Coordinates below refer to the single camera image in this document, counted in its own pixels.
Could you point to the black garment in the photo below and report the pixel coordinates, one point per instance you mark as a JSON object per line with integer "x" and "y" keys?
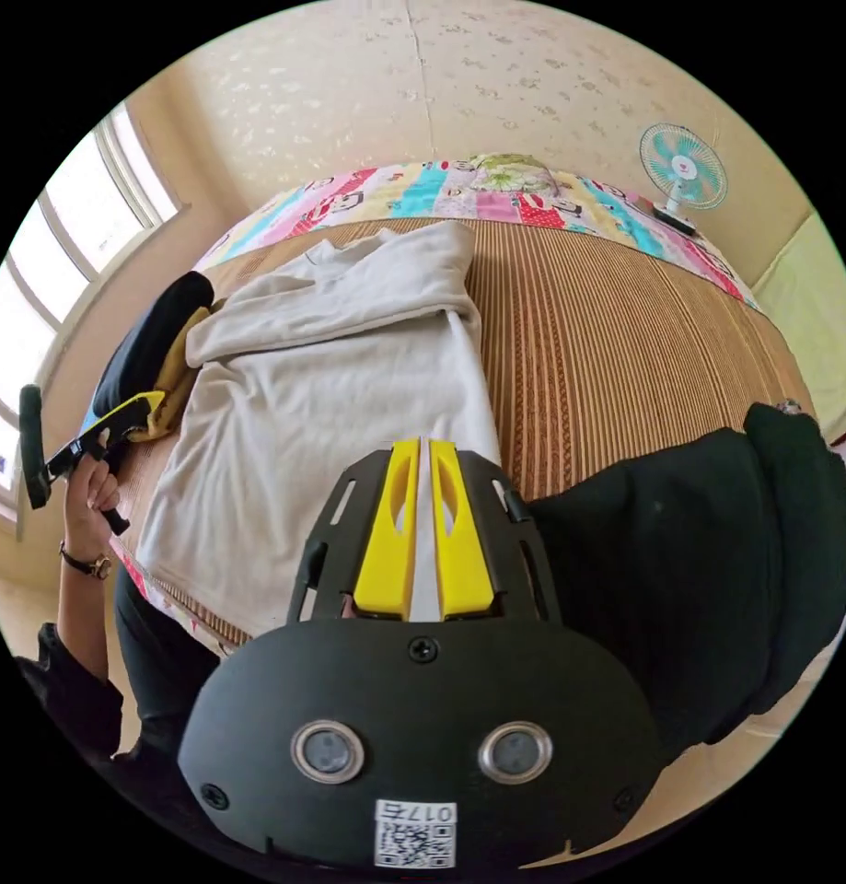
{"x": 685, "y": 587}

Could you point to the person's body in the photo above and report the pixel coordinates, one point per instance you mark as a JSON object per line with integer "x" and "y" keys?
{"x": 157, "y": 697}

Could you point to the white long sleeve shirt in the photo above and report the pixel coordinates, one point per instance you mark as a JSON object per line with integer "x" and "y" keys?
{"x": 312, "y": 387}

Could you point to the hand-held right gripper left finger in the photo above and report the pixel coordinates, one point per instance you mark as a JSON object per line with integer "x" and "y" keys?
{"x": 384, "y": 552}

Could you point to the person's left hand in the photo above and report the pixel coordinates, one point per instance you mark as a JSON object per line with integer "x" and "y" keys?
{"x": 84, "y": 514}

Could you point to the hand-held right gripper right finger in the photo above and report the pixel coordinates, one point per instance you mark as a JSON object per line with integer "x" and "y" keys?
{"x": 464, "y": 559}

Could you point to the bed with woven mat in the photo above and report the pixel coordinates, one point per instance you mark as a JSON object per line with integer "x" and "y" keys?
{"x": 616, "y": 345}

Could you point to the window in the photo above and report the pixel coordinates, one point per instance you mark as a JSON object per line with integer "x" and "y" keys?
{"x": 63, "y": 262}

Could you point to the green floral pillow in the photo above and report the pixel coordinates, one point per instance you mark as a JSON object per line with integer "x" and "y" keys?
{"x": 507, "y": 169}

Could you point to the pile of clothes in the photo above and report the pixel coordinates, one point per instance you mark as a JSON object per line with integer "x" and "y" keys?
{"x": 143, "y": 338}

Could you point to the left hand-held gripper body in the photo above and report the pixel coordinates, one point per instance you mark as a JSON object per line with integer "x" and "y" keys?
{"x": 84, "y": 452}

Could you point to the person's left forearm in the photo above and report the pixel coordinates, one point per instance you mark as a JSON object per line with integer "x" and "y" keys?
{"x": 84, "y": 608}

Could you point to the teal and white fan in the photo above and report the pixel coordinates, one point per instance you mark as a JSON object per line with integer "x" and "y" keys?
{"x": 681, "y": 169}

